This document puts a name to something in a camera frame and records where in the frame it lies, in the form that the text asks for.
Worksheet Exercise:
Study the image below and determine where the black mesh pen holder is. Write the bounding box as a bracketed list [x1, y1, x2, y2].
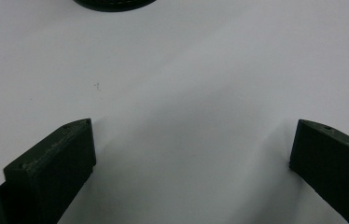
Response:
[72, 0, 158, 13]

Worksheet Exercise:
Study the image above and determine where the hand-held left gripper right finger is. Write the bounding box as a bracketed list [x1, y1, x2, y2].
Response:
[288, 119, 349, 224]

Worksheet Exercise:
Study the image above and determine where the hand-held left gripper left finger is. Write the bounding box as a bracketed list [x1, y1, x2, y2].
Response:
[3, 118, 97, 224]

